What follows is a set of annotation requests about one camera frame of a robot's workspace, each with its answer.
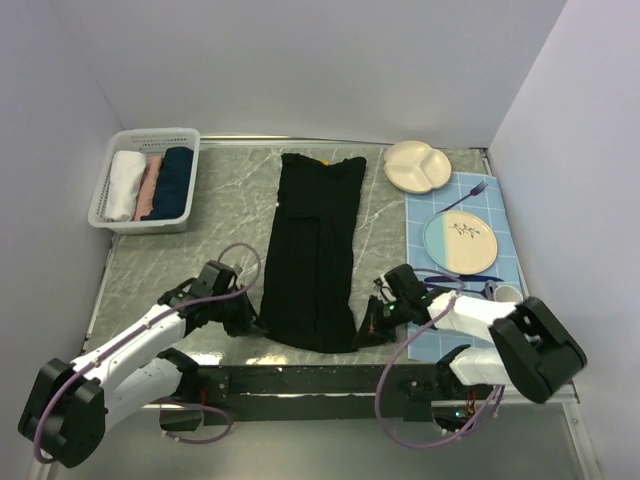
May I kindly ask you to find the cream divided dish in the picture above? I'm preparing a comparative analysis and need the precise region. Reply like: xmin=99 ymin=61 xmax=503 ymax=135
xmin=383 ymin=141 xmax=452 ymax=194

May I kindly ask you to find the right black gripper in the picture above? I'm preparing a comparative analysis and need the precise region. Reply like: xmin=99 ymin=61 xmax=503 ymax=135
xmin=352 ymin=294 xmax=411 ymax=348

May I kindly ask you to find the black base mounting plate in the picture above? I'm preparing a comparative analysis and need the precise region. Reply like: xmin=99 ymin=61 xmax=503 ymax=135
xmin=170 ymin=364 xmax=491 ymax=422

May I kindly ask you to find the pink rolled t-shirt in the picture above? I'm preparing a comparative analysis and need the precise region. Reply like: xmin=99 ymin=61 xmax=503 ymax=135
xmin=133 ymin=156 xmax=162 ymax=221

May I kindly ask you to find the purple plastic fork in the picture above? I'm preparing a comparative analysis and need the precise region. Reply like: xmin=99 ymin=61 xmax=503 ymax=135
xmin=435 ymin=180 xmax=489 ymax=214

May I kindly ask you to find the navy rolled t-shirt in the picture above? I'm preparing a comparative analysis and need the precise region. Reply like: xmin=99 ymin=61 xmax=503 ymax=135
xmin=141 ymin=147 xmax=194 ymax=220

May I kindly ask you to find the blue grid placemat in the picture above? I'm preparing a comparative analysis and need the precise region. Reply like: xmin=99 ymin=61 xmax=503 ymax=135
xmin=404 ymin=171 xmax=532 ymax=362

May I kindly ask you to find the white plastic basket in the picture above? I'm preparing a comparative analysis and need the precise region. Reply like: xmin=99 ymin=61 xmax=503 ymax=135
xmin=87 ymin=127 xmax=201 ymax=235

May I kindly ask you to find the blue grey cup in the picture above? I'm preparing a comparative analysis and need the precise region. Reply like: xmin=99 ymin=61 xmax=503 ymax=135
xmin=493 ymin=285 xmax=524 ymax=303

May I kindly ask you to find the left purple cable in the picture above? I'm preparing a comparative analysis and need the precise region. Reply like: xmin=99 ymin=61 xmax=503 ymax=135
xmin=33 ymin=243 xmax=263 ymax=464

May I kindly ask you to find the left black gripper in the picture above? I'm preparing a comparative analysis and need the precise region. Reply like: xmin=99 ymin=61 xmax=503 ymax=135
xmin=210 ymin=283 xmax=268 ymax=337

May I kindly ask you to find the cream and blue plate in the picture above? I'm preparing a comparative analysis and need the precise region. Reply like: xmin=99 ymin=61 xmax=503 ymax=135
xmin=423 ymin=210 xmax=498 ymax=275

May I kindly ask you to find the black daisy t-shirt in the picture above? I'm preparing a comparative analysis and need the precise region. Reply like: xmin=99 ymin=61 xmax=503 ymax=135
xmin=260 ymin=153 xmax=366 ymax=354

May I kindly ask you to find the purple plastic knife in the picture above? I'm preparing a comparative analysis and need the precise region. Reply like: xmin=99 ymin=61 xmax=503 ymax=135
xmin=423 ymin=275 xmax=504 ymax=283

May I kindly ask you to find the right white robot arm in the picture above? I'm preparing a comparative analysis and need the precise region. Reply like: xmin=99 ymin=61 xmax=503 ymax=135
xmin=353 ymin=264 xmax=588 ymax=404

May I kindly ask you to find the white rolled t-shirt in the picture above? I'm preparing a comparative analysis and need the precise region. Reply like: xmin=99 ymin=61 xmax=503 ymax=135
xmin=104 ymin=150 xmax=146 ymax=222

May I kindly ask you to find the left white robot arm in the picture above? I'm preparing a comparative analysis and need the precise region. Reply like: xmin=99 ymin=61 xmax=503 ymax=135
xmin=18 ymin=260 xmax=256 ymax=468

